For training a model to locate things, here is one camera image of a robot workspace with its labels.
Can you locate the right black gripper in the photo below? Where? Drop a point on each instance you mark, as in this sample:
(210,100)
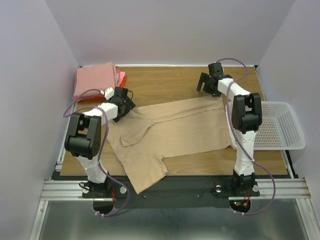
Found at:
(206,83)

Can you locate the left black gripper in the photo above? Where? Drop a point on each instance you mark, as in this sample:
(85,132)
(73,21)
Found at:
(129,105)

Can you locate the beige t shirt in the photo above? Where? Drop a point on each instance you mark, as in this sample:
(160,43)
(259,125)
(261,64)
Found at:
(148,134)

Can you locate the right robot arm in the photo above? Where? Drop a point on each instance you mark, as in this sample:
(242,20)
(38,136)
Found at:
(244,119)

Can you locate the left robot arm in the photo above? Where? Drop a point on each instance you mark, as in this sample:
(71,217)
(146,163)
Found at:
(86,136)

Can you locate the folded light pink t shirt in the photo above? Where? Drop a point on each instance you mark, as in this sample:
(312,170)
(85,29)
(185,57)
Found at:
(121,79)

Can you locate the white plastic basket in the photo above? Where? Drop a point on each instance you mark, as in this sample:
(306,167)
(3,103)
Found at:
(280,129)

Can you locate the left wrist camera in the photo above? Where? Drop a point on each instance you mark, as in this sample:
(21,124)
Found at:
(108,93)

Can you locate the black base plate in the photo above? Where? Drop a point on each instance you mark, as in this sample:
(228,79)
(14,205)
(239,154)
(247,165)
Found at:
(171,192)

